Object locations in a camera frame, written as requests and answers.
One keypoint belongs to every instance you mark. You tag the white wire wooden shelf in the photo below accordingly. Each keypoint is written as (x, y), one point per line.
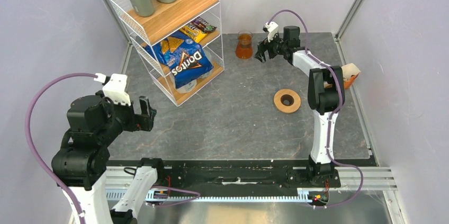
(167, 19)

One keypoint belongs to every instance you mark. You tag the amber glass carafe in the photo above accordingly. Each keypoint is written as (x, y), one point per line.
(244, 48)

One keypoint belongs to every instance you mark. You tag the coffee filter box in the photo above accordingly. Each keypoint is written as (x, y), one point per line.
(350, 73)

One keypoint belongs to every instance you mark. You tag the yellow candy bag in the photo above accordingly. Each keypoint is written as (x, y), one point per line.
(193, 32)

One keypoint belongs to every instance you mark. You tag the brown candy bag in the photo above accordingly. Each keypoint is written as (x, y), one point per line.
(203, 25)

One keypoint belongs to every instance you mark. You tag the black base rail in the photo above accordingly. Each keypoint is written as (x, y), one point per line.
(243, 178)

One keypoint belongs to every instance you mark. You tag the wooden ring dripper holder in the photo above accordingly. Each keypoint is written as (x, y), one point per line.
(287, 101)

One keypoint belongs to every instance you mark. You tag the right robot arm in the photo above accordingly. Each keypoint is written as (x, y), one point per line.
(325, 96)

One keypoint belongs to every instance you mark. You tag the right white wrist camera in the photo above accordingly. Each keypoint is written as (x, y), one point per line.
(271, 29)

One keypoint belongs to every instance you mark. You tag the blue Doritos bag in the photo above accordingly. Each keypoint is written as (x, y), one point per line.
(184, 57)

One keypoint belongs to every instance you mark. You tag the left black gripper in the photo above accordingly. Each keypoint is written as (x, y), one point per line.
(137, 121)

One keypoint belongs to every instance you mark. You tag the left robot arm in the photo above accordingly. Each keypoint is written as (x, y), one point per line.
(81, 162)

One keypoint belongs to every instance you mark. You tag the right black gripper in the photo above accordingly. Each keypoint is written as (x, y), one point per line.
(262, 46)

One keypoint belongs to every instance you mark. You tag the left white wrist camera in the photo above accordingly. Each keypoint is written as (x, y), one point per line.
(114, 88)

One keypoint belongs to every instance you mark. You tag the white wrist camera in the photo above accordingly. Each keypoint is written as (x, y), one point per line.
(271, 29)
(114, 88)

